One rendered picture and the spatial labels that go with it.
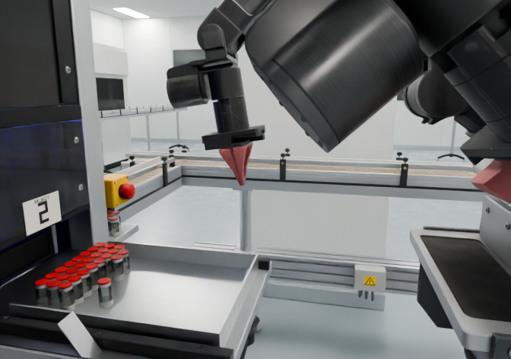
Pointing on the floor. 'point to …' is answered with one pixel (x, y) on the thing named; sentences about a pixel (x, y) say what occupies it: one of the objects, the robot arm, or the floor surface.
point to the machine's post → (92, 144)
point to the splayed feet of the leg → (251, 335)
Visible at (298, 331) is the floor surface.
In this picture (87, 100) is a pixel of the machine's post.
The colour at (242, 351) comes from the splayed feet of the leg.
